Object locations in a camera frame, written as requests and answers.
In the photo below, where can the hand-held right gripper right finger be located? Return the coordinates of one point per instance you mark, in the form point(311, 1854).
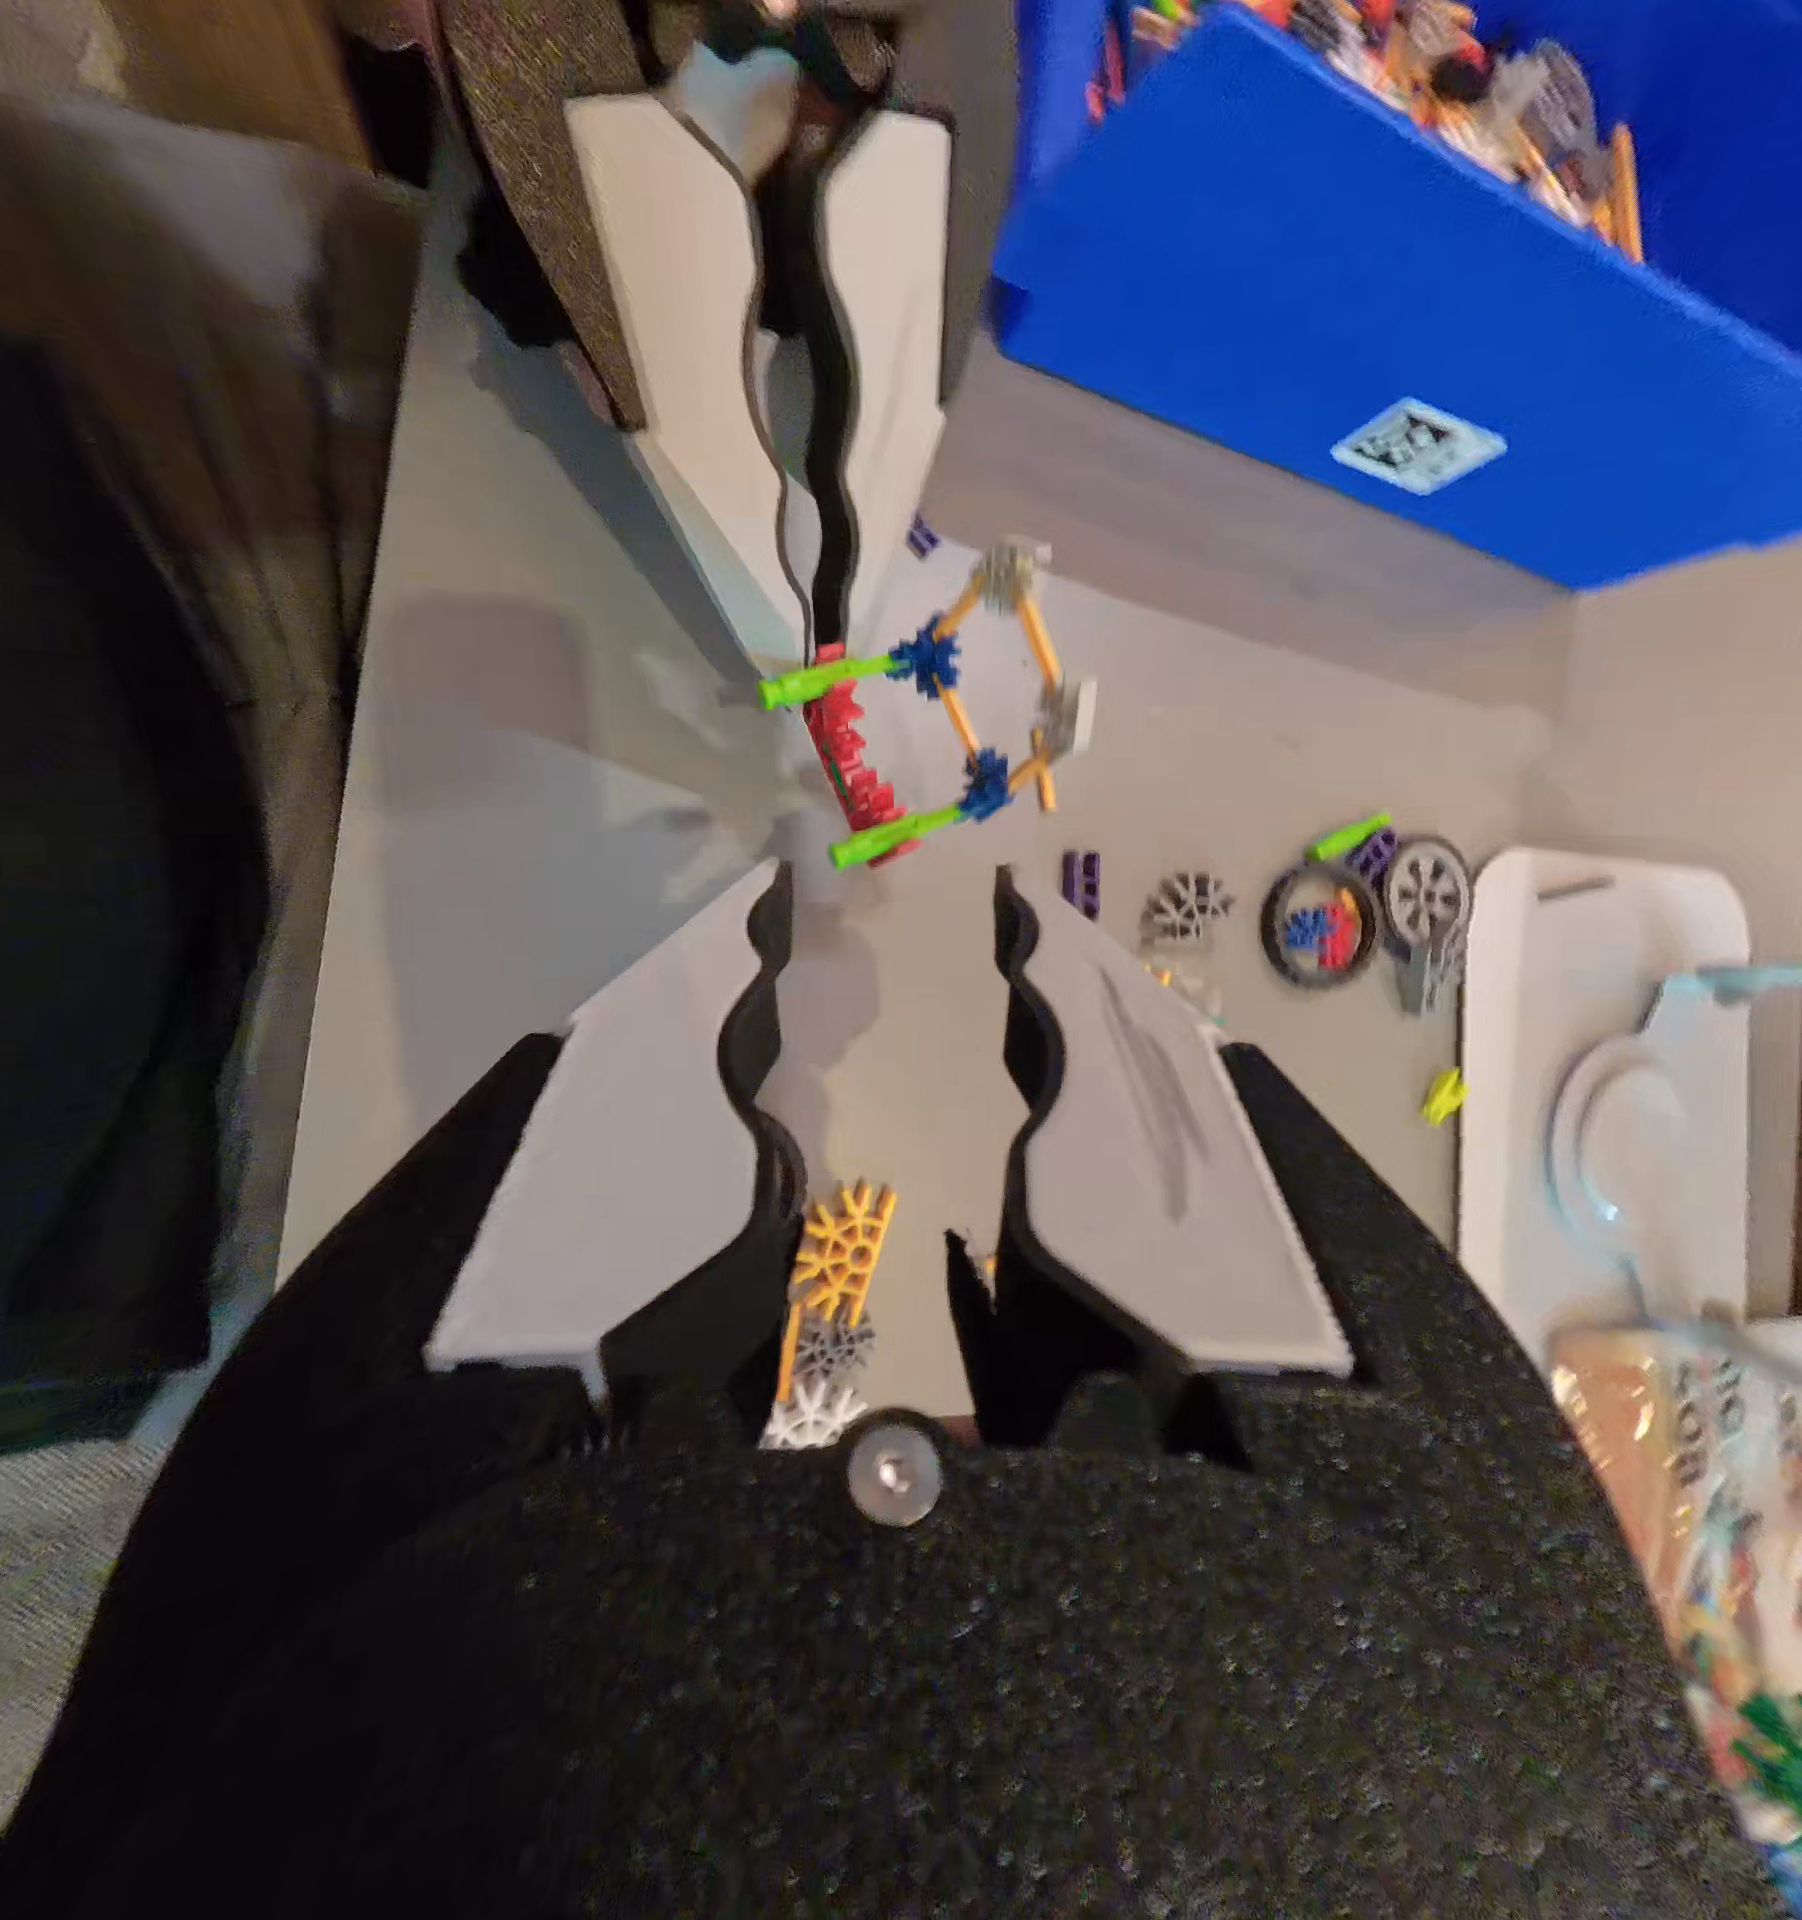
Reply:
point(1188, 1201)

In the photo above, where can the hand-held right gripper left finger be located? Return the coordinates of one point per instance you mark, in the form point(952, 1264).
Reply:
point(602, 1201)

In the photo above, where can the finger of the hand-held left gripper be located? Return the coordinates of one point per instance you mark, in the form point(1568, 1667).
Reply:
point(692, 301)
point(896, 301)

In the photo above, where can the orange rod blue connector frame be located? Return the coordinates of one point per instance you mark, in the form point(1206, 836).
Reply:
point(978, 675)

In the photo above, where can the red connector pair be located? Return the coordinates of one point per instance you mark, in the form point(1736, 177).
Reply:
point(850, 750)

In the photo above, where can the orange snowflake connector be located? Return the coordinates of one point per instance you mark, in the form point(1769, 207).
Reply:
point(843, 1244)

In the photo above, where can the small yellow connector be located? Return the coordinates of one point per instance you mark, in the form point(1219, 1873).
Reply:
point(1442, 1096)

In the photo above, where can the dark grey snowflake connector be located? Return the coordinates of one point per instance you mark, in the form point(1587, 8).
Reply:
point(1188, 906)

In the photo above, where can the pale snowflake connector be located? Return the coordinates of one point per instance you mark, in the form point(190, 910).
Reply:
point(818, 1406)

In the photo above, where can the small purple piece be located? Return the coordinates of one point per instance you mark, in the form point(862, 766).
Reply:
point(1081, 880)

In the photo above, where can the small grey wheel hub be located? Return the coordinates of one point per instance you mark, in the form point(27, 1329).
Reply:
point(1427, 892)

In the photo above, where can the short green rod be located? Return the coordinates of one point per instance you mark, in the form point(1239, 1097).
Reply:
point(1352, 836)

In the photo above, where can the blue bin with sticker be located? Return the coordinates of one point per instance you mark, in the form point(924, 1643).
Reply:
point(1382, 301)

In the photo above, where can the person's leg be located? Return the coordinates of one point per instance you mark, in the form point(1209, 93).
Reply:
point(91, 991)

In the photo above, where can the heap of toy parts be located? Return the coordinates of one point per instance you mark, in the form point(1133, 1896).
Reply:
point(1471, 92)

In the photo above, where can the printed toy packet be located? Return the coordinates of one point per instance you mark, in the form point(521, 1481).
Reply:
point(1710, 1532)

